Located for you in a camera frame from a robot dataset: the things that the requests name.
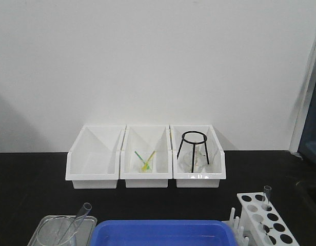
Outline black wire tripod stand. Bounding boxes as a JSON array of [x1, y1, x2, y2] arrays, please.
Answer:
[[177, 130, 210, 173]]

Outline clear glass beaker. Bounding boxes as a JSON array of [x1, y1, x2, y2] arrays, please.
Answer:
[[35, 216, 68, 245]]

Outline small metal tray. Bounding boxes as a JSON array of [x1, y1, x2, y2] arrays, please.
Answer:
[[28, 215, 97, 245]]

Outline blue plastic tray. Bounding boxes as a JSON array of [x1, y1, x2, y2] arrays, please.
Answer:
[[90, 220, 237, 245]]

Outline left white storage bin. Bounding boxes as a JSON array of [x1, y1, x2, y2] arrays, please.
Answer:
[[65, 125, 126, 189]]

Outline right white storage bin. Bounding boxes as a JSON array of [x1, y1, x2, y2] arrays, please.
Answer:
[[170, 125, 226, 188]]

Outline white test tube rack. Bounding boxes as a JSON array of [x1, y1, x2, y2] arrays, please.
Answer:
[[224, 192, 299, 245]]

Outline clear glass test tube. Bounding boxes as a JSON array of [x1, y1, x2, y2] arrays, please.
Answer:
[[54, 202, 92, 245]]

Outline white storage bin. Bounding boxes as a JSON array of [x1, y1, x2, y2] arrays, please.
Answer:
[[170, 125, 226, 188], [120, 125, 172, 188], [65, 125, 126, 189]]

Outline middle white storage bin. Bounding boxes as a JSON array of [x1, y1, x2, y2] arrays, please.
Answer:
[[120, 125, 172, 188]]

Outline test tube in rack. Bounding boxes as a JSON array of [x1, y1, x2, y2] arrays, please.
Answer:
[[262, 185, 272, 210]]

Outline yellow green plastic sticks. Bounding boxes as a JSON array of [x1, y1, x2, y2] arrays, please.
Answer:
[[134, 150, 156, 173]]

